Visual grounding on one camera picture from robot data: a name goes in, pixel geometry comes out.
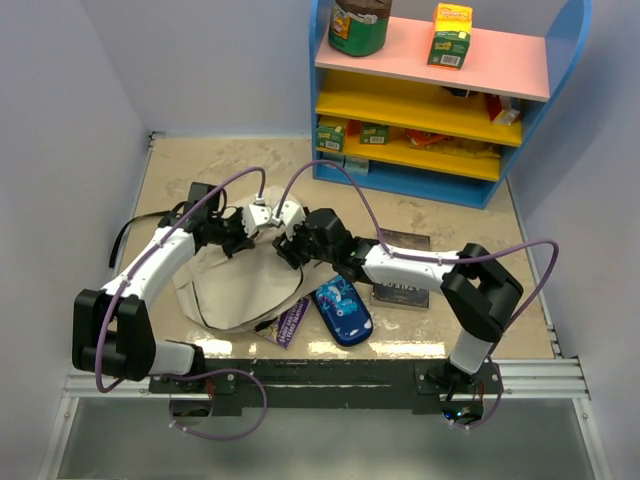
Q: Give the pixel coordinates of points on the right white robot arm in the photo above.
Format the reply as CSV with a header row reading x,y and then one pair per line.
x,y
482,294

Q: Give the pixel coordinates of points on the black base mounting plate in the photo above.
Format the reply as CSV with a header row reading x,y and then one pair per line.
x,y
420,386

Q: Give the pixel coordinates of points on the A Tale of Two Cities book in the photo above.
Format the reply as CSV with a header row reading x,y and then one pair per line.
x,y
395,295

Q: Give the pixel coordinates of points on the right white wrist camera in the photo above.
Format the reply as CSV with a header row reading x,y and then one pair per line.
x,y
287,215

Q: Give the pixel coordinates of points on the green brown jar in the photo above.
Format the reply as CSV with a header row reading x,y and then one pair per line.
x,y
358,27

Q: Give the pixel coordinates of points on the green box middle shelf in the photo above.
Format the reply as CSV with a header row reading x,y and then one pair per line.
x,y
373,133

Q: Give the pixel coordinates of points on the blue shark pencil case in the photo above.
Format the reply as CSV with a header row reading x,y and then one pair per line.
x,y
343,312

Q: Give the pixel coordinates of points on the purple 52-Storey Treehouse book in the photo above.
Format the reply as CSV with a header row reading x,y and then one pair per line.
x,y
281,330

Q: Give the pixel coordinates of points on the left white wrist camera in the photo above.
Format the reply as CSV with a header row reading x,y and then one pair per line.
x,y
256,217

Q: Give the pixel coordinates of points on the yellow green carton box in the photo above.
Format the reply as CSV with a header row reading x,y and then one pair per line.
x,y
451,38

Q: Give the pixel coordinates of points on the light blue box left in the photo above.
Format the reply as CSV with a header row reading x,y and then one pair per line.
x,y
336,158

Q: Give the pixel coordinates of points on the light blue box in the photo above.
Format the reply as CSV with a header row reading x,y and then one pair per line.
x,y
356,165
336,158

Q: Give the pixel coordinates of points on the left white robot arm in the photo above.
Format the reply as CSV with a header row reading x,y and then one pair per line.
x,y
112,333

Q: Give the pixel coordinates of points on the light blue box right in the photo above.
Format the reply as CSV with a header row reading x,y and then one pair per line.
x,y
356,165

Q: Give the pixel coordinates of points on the aluminium rail frame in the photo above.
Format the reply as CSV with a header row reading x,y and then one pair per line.
x,y
537,429

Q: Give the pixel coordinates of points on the beige canvas backpack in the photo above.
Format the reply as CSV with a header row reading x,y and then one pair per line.
x,y
230,295

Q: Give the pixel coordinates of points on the green box left shelf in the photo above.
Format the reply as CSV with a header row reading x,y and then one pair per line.
x,y
330,137

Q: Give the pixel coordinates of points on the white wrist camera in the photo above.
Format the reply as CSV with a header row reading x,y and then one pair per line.
x,y
287,215
256,217

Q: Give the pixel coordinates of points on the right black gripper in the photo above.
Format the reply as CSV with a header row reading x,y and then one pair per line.
x,y
289,250

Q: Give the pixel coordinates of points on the orange snack packet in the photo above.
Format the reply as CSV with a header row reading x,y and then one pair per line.
x,y
422,139

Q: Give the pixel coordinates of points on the red white box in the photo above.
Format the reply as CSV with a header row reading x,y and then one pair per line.
x,y
502,110

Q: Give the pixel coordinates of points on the green box shelf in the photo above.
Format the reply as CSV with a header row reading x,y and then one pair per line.
x,y
330,137
373,133

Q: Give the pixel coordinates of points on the blue colourful shelf unit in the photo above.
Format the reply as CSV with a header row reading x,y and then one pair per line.
x,y
396,87

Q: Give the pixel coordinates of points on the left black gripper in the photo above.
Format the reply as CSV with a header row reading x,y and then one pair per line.
x,y
243,242

